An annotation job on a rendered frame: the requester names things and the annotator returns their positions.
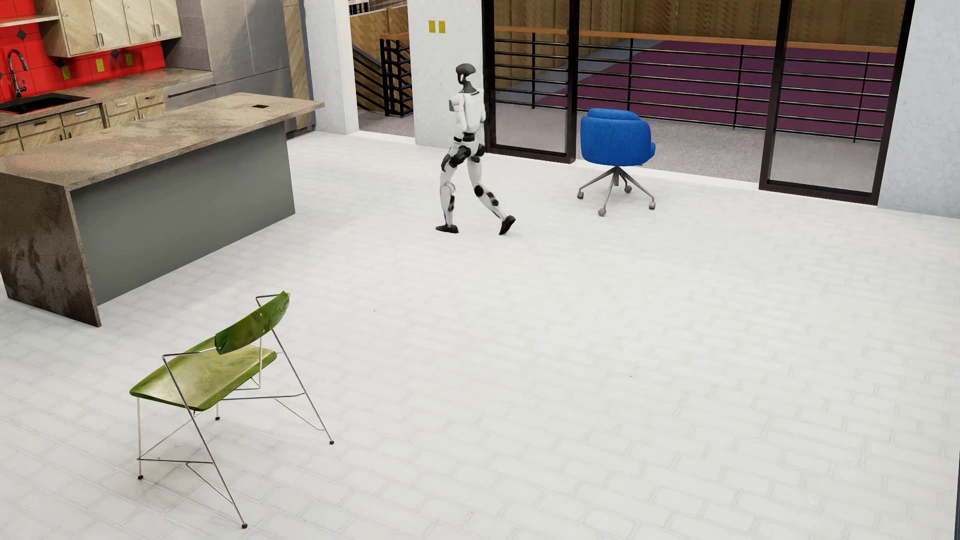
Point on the stone-top kitchen island counter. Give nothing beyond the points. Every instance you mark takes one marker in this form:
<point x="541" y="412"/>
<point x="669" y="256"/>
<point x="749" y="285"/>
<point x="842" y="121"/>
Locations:
<point x="150" y="135"/>

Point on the white humanoid robot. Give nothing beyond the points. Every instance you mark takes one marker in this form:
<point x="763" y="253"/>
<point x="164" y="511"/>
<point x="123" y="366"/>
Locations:
<point x="469" y="112"/>

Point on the blue swivel office chair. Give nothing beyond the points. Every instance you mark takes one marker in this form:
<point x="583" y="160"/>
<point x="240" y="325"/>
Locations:
<point x="615" y="139"/>

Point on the black stair railing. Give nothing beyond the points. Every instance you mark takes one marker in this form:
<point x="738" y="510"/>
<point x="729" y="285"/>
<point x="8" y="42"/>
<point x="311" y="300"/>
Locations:
<point x="395" y="75"/>

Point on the black metal balcony railing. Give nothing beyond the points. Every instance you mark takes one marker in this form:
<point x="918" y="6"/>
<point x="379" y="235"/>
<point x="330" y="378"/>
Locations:
<point x="705" y="82"/>

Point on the stainless steel refrigerator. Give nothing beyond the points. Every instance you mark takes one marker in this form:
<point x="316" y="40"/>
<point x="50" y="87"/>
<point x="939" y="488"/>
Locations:
<point x="240" y="45"/>

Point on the wooden base cabinets with countertop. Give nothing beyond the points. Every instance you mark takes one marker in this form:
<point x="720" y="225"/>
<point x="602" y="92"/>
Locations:
<point x="112" y="105"/>

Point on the black kitchen sink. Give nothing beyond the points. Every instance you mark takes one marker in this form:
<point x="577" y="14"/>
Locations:
<point x="37" y="103"/>

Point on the black kitchen faucet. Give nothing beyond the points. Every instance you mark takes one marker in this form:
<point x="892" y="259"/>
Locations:
<point x="15" y="71"/>

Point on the green metal-frame chair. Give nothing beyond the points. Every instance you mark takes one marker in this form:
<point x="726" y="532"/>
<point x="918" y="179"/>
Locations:
<point x="206" y="371"/>

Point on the black sliding door frame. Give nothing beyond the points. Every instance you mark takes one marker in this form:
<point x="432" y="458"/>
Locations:
<point x="825" y="187"/>

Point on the light wood wall cabinets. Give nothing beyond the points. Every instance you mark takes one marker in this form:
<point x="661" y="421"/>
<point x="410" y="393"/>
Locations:
<point x="112" y="22"/>

